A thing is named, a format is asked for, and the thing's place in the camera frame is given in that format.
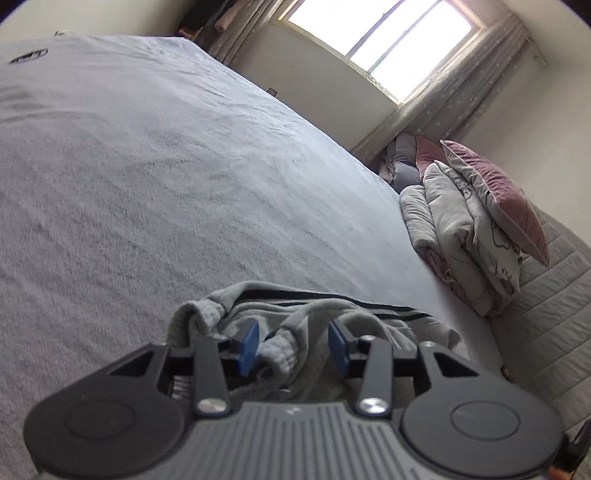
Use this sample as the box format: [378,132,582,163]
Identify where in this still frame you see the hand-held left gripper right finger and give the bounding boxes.
[328,318,485,416]

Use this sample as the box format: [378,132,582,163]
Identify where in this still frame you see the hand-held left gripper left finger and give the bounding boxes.
[99,320,260,418]

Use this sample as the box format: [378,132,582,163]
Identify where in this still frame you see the grey pants with black stripes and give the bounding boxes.
[166,281,469,402]

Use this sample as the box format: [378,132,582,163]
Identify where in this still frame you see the hanging clothes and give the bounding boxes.
[178,0,241,40]

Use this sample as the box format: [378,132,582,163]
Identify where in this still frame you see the folded grey quilt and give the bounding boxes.
[399,161,525,317]

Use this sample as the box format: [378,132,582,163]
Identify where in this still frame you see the bed with grey sheet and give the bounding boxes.
[0,34,504,480]

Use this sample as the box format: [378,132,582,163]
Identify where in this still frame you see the pile of grey cloth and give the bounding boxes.
[379,134,423,192]

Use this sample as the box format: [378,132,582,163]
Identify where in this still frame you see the pink pillow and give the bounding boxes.
[441,140,550,266]
[416,135,450,178]

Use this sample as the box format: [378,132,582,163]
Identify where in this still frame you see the grey quilted headboard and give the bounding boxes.
[489,203,591,430]

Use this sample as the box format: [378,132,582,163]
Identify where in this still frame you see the grey patterned curtain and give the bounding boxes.
[208,0,287,65]
[351,14,529,167]

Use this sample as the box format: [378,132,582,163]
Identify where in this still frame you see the window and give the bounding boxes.
[277,0,485,104]

